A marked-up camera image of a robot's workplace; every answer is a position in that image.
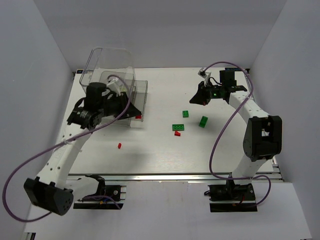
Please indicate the dark green square lego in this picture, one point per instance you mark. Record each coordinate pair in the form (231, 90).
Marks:
(185, 114)

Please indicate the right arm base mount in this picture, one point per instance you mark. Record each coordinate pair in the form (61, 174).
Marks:
(231, 199)

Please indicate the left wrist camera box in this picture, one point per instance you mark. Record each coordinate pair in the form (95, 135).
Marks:
(116, 85)

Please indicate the small red sloped lego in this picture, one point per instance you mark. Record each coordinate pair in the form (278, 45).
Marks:
(176, 133)

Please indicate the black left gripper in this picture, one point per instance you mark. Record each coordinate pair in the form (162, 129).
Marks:
(122, 106)

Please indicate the blue table label sticker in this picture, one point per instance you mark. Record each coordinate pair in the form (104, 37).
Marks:
(233, 69)

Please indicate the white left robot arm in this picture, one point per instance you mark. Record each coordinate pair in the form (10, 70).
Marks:
(49, 189)

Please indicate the clear plastic containers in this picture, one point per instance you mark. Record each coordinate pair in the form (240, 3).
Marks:
(115, 68)

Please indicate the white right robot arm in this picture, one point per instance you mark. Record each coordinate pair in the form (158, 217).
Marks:
(263, 135)

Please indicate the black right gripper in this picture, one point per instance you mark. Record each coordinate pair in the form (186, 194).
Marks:
(205, 92)

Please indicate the dark green rectangular lego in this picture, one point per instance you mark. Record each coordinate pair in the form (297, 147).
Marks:
(178, 127)

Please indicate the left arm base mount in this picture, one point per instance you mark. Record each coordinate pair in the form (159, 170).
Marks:
(102, 197)

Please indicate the dark green stepped lego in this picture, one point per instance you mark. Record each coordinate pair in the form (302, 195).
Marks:
(203, 121)

